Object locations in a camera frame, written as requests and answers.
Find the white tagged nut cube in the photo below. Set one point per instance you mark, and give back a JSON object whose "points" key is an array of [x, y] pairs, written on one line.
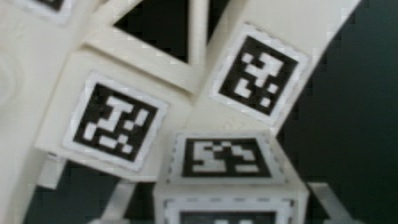
{"points": [[227, 182]]}

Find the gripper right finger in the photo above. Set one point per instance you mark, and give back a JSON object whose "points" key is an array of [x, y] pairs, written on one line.
{"points": [[339, 216]]}

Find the white chair back frame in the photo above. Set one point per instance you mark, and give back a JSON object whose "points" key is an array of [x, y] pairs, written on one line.
{"points": [[126, 69]]}

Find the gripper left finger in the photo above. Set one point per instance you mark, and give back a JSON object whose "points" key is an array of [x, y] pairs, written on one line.
{"points": [[130, 208]]}

